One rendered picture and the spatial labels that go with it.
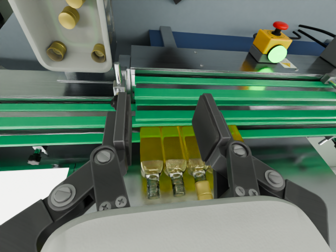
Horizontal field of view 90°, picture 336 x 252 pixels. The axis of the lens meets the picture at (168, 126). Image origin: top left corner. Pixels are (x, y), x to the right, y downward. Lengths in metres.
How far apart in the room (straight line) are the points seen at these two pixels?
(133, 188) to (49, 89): 0.37
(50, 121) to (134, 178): 0.27
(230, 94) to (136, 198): 0.38
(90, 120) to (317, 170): 0.83
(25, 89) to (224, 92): 0.53
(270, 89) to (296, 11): 0.43
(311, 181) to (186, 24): 0.74
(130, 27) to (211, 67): 0.36
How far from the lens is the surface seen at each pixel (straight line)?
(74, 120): 0.49
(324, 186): 0.86
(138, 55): 0.50
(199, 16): 0.74
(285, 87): 0.59
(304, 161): 0.87
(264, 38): 0.60
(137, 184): 0.54
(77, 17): 0.52
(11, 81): 0.65
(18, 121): 0.55
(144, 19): 0.71
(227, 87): 0.48
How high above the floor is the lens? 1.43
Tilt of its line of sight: 39 degrees down
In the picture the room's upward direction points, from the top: 171 degrees clockwise
